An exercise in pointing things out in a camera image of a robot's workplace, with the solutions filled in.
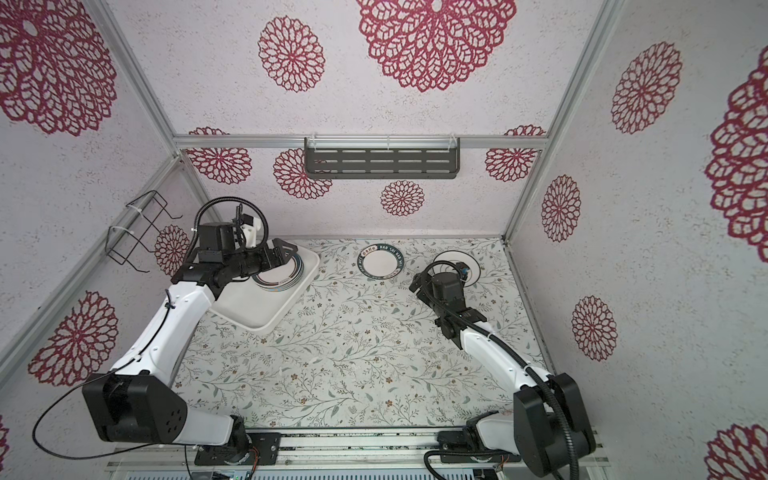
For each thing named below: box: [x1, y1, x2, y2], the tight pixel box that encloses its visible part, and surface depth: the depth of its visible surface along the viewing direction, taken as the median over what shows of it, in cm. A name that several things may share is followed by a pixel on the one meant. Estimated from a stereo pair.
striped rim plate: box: [251, 254, 304, 292], surface depth 102 cm
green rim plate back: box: [357, 243, 404, 280], surface depth 115 cm
